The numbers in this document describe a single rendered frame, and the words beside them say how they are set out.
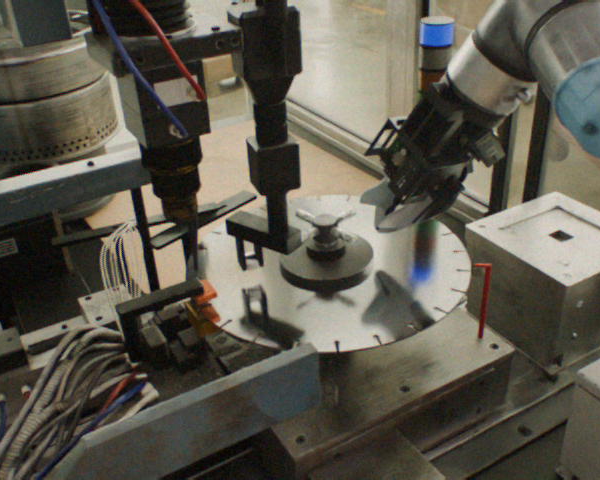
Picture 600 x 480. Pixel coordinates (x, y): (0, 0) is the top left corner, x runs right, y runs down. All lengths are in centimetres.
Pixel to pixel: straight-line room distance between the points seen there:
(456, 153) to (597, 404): 29
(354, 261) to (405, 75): 63
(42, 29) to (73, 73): 56
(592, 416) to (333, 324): 28
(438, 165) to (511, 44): 13
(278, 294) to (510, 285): 35
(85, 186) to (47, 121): 43
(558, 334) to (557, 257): 10
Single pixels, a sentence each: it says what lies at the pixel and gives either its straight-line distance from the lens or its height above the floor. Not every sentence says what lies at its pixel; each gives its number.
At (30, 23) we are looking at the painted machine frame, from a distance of 70.
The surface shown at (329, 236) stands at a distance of 75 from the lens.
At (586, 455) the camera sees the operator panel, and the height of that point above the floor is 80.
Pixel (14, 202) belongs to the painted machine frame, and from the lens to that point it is 84.
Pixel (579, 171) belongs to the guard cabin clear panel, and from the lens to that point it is 109.
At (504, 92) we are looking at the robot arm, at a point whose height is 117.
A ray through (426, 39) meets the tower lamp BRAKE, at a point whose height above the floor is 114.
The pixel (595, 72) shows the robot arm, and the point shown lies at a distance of 52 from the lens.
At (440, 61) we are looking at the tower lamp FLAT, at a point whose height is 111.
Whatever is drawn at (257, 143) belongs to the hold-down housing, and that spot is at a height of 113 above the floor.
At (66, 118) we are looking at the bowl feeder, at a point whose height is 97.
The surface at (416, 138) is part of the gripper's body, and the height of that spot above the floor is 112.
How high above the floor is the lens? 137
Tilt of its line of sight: 31 degrees down
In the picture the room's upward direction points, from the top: 3 degrees counter-clockwise
